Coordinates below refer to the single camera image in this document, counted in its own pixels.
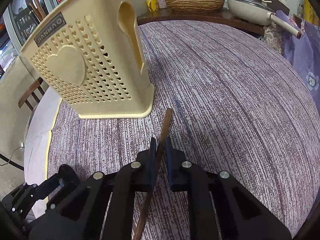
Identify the dark wooden counter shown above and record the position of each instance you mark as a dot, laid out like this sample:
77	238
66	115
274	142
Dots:
221	16

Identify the brown wooden chopstick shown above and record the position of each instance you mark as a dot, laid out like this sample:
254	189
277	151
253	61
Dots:
158	158

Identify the purple floral cloth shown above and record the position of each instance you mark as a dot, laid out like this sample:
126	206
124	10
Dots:
303	53

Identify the purple striped tablecloth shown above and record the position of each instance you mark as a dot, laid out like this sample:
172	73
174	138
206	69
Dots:
238	106

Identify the cream plastic utensil holder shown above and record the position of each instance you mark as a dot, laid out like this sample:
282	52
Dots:
81	52

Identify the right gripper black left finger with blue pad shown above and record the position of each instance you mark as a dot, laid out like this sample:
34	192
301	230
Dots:
101	207

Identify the yellow roll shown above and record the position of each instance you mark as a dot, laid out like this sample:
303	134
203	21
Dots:
309	13

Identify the woven brown basin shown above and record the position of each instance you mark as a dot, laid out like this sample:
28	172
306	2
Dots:
195	5

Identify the cream frying pan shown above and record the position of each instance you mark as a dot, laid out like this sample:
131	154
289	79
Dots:
256	13

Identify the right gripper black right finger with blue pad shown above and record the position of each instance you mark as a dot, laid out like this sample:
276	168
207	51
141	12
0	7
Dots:
219	206

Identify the yellow cup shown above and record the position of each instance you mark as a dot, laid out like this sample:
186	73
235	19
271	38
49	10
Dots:
152	5

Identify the wooden chair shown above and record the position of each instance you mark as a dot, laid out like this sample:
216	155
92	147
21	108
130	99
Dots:
36	85

